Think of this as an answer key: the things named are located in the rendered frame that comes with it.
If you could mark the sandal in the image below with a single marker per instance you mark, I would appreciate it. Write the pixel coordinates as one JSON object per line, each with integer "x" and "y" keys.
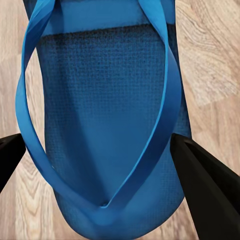
{"x": 113, "y": 97}

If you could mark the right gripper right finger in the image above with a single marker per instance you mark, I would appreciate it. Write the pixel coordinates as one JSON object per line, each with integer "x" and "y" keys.
{"x": 211, "y": 189}

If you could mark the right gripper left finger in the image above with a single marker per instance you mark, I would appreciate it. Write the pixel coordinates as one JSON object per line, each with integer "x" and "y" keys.
{"x": 12, "y": 149}

